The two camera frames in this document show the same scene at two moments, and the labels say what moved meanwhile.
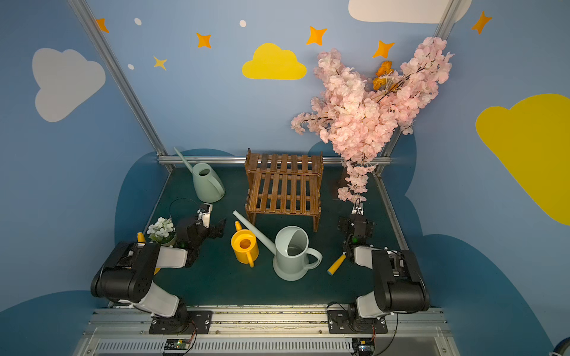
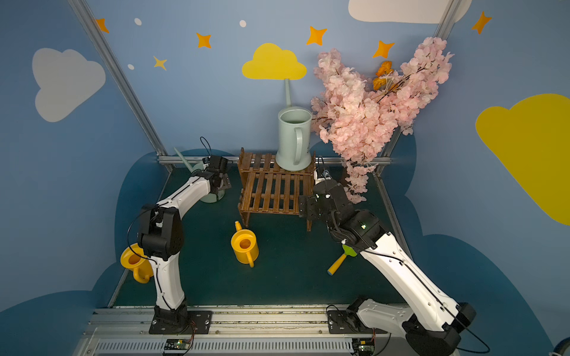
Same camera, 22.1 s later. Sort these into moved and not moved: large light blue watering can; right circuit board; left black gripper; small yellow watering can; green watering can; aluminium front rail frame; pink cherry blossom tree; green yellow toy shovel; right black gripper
Moved: left black gripper; large light blue watering can; right black gripper
Not moved: aluminium front rail frame; right circuit board; green yellow toy shovel; green watering can; small yellow watering can; pink cherry blossom tree
